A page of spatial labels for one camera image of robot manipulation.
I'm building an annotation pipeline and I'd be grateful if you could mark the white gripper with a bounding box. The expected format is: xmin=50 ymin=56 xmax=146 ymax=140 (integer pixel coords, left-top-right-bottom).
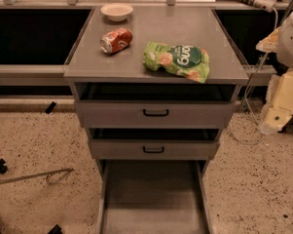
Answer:
xmin=258 ymin=68 xmax=293 ymax=135

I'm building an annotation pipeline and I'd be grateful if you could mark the green rice chip bag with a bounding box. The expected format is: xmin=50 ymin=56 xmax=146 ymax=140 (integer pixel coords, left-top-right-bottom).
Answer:
xmin=143 ymin=41 xmax=210 ymax=83

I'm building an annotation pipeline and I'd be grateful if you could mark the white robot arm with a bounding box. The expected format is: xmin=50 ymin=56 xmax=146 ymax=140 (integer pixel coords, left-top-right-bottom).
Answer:
xmin=256 ymin=12 xmax=293 ymax=135

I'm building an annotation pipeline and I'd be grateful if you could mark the grey drawer cabinet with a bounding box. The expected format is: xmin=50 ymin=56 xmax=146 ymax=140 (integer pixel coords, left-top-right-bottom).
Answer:
xmin=65 ymin=5 xmax=247 ymax=234

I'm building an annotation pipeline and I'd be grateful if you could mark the bottom drawer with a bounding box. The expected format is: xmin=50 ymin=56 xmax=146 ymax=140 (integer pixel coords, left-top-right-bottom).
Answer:
xmin=97 ymin=160 xmax=214 ymax=234

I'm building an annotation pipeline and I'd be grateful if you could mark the drawer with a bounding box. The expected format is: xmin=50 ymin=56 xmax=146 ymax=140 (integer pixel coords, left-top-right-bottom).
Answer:
xmin=97 ymin=160 xmax=214 ymax=234
xmin=75 ymin=83 xmax=236 ymax=129
xmin=89 ymin=129 xmax=219 ymax=160

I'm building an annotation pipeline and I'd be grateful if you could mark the middle drawer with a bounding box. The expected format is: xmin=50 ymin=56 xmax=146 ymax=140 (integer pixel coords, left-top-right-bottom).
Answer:
xmin=89 ymin=129 xmax=219 ymax=160

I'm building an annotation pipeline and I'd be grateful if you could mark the top drawer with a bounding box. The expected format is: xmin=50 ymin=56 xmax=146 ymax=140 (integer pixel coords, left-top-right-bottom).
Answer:
xmin=75 ymin=83 xmax=236 ymax=129

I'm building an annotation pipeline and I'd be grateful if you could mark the orange soda can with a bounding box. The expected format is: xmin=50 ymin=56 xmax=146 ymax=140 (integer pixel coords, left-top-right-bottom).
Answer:
xmin=100 ymin=27 xmax=132 ymax=54

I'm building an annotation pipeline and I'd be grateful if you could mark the white bowl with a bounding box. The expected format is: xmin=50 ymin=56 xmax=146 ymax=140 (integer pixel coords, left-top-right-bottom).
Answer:
xmin=100 ymin=3 xmax=133 ymax=22

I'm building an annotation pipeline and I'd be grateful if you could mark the metal rod on floor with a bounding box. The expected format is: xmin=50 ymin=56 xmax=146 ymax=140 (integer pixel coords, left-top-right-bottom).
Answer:
xmin=0 ymin=168 xmax=74 ymax=185

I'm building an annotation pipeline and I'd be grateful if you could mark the white cable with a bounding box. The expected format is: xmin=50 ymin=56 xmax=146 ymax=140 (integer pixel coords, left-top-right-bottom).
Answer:
xmin=229 ymin=7 xmax=279 ymax=146

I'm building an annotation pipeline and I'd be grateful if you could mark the black top drawer handle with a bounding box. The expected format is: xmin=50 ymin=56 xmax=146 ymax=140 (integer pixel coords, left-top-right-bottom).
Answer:
xmin=143 ymin=109 xmax=169 ymax=117

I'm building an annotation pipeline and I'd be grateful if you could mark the black drawer handle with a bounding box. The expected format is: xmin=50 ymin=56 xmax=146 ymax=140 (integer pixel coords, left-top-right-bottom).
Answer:
xmin=143 ymin=109 xmax=169 ymax=117
xmin=142 ymin=146 xmax=165 ymax=154

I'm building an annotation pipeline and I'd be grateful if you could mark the black middle drawer handle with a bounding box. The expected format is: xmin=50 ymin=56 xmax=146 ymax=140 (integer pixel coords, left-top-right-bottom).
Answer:
xmin=142 ymin=146 xmax=165 ymax=154

